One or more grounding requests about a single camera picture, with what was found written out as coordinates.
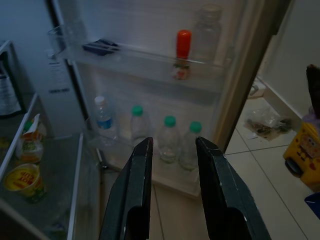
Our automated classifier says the orange green noodle pack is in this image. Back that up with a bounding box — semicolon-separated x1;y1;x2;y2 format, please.
15;113;49;166

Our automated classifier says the blue dustpan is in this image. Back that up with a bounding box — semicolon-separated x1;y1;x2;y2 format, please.
303;191;320;214

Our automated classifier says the yellow cartoon bin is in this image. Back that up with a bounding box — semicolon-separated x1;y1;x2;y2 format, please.
282;119;320;194

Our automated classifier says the grey steel fridge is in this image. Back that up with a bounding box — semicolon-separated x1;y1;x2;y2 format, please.
0;0;106;240

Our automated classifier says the yellow noodle cup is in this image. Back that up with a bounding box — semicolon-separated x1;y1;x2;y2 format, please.
1;163;48;205

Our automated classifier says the white fridge label sticker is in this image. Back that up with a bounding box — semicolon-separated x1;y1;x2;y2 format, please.
46;48;71;95

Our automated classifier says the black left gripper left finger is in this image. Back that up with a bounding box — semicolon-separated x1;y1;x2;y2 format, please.
98;136;154;240

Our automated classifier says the glass fridge shelf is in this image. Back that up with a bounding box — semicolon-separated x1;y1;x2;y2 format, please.
0;93;86;240

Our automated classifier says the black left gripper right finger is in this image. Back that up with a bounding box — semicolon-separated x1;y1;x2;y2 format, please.
195;135;273;240

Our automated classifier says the dark blue packet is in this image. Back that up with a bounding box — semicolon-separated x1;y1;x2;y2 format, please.
81;38;120;58

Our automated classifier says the clear bag of rubbish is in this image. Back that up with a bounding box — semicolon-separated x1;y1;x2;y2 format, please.
245;104;294;142

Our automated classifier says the black white packet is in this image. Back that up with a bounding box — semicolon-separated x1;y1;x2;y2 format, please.
0;39;23;120

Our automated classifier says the clear jar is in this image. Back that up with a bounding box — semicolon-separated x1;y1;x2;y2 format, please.
192;3;224;65

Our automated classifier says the green capped clear bottle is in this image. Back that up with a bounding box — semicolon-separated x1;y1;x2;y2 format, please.
156;115;181;165
129;105;154;151
178;120;203;172

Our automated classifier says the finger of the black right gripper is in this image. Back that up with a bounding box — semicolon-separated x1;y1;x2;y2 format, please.
305;63;320;118

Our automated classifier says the white capped water bottle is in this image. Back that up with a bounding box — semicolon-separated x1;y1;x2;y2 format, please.
93;95;119;145

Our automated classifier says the orange capped sauce bottle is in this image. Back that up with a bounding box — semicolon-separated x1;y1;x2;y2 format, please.
171;29;193;81

